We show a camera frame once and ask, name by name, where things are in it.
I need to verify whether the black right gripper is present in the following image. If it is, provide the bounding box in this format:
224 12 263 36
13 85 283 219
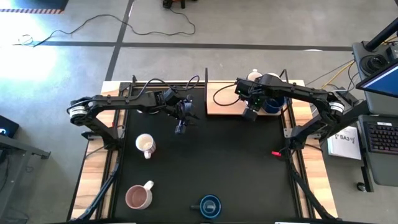
234 77 269 123

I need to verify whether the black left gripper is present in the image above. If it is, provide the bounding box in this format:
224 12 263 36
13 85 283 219
162 88 201 136

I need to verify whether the dark blue mug white base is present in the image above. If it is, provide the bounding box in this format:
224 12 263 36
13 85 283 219
262 96 287 114

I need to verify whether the white mug blue stripe pattern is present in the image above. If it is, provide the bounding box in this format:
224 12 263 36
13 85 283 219
246 68 264 83

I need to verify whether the white mug red pattern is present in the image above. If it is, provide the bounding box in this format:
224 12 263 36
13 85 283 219
135 133 157 160

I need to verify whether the small dark blue mug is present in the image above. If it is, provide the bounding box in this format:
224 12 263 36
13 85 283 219
191 194 223 219

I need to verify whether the wooden shelf board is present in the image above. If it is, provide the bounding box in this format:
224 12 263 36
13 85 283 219
207 82 289 116

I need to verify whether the black table mat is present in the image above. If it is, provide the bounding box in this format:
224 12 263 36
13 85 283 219
113 86 299 219

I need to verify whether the white printed paper sheet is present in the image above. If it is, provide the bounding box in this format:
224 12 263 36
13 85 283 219
326 126 363 161

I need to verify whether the black power strip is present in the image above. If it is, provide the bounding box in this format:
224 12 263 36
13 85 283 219
337 88 363 107

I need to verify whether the grey equipment cart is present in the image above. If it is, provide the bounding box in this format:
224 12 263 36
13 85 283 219
320 26 398 141

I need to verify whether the black wheeled base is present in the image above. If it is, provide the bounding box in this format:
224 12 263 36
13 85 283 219
162 0 188 9

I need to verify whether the black keyboard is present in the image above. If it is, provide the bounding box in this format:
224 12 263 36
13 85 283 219
366 122 398 154

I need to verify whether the computer monitor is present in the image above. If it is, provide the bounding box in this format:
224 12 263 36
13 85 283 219
356 60 398 99

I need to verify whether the grey keyboard tray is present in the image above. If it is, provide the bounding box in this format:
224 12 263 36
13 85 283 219
357 114 398 187

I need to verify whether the grey metal stand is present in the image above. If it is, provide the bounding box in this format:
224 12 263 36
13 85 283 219
0 133 52 224

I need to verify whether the black electronic device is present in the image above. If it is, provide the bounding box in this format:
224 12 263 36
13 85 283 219
0 114 20 139

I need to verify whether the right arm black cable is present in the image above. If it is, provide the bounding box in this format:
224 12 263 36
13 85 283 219
212 83 242 108

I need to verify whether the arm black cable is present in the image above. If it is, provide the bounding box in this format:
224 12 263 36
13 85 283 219
212 83 242 108
136 74 200 98

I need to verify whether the black metal shelf frame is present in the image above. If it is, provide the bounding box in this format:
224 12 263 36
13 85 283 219
204 67 295 116

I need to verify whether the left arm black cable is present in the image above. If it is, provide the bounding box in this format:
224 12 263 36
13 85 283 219
136 74 200 98

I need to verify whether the black aluminium table frame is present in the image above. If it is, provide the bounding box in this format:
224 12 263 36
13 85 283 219
67 74 338 223

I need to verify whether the pink mug white handle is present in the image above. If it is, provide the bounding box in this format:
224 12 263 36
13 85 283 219
124 180 155 210

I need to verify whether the yellow cable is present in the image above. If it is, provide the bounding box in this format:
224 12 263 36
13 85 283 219
306 60 356 97

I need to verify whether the black floor cable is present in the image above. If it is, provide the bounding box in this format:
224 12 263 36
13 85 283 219
12 7 197 48

